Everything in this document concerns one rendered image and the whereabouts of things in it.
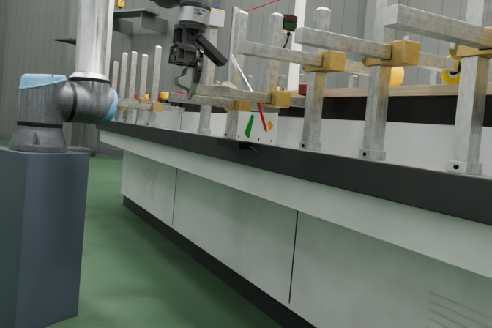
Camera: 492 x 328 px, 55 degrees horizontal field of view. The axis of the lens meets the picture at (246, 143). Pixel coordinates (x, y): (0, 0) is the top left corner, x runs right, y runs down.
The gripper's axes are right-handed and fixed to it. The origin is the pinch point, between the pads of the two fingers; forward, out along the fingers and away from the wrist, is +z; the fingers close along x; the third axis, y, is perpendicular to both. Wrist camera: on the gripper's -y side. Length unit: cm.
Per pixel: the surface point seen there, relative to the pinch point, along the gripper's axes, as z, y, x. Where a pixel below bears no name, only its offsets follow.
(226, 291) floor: 81, -49, -56
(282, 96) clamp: -3.9, -28.1, 4.8
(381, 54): -12, -23, 51
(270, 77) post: -10.0, -27.0, -2.5
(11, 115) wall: 35, 16, -982
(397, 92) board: -7, -47, 33
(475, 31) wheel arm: -14, -21, 76
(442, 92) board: -7, -48, 48
